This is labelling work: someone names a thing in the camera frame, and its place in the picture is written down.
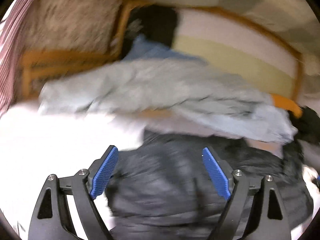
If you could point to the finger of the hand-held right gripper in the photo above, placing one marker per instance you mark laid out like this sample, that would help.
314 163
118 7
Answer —
318 179

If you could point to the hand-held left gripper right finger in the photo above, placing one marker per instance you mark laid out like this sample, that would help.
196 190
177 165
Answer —
216 172

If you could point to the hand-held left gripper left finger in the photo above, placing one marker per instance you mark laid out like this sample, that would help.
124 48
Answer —
105 172

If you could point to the black puffer jacket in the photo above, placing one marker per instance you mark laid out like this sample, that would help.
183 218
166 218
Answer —
162 180

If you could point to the cream folded cloth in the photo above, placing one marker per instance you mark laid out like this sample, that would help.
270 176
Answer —
310 173

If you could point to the black garment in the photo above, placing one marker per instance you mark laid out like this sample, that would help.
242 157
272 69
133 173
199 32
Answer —
307 125

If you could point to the light printed bed sheet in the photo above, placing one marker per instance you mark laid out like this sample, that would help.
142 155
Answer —
50 142

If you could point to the orange pillow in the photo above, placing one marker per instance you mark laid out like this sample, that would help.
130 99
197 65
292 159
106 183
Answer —
285 102

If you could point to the light blue-grey duvet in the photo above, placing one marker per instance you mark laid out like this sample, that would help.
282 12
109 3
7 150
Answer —
150 87

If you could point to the blue pillow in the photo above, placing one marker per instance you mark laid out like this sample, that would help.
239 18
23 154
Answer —
150 50

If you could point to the pink striped cloth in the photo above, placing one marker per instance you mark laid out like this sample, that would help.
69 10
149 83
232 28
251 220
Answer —
10 55

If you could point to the brown plaid curtain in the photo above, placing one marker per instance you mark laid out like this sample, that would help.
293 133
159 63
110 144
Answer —
70 22

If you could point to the black bag with white print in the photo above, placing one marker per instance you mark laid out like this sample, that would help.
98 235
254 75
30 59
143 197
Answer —
155 22

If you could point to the wooden bed frame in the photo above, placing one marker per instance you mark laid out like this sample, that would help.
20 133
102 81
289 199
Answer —
62 57

